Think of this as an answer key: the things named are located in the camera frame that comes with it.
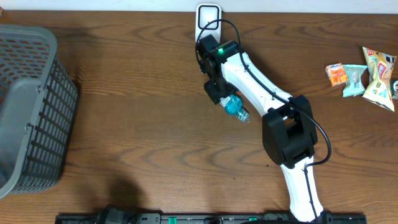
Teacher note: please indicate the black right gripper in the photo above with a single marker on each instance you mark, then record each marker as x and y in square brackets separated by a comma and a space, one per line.
[213, 95]

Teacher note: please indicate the teal mouthwash bottle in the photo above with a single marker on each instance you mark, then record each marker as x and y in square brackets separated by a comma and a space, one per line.
[233, 105]

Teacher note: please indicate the orange tissue pack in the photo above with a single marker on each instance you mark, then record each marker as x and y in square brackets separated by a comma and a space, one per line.
[336, 74]

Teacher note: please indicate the light teal small packet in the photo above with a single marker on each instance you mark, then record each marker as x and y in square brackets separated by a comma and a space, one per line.
[354, 86]

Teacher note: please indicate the yellow snack bag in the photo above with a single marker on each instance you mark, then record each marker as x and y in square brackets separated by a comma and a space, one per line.
[380, 67]

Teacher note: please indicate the green round-label packet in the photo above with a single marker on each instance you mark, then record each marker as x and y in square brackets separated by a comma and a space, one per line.
[394, 88]

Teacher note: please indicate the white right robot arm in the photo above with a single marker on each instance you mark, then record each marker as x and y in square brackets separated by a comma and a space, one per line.
[288, 133]

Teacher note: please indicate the white barcode scanner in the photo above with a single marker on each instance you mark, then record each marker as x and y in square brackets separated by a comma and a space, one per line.
[206, 13]

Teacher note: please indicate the grey plastic shopping basket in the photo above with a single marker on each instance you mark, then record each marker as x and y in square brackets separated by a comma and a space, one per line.
[38, 107]

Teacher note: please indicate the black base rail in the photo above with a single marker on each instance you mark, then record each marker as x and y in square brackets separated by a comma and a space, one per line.
[121, 217]

